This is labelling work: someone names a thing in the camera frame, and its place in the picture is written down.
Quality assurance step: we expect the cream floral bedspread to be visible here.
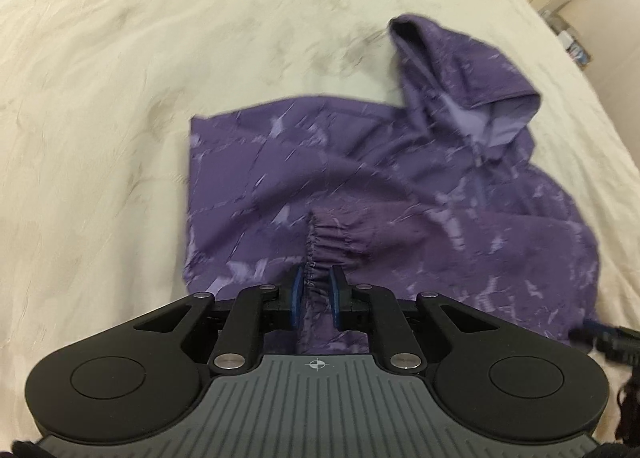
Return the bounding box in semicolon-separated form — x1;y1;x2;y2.
1;0;639;447

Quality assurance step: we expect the right cream nightstand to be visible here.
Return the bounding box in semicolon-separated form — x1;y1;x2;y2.
540;0;592;72

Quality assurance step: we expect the purple patterned hooded jacket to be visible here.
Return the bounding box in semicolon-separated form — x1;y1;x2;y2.
183;14;599;353

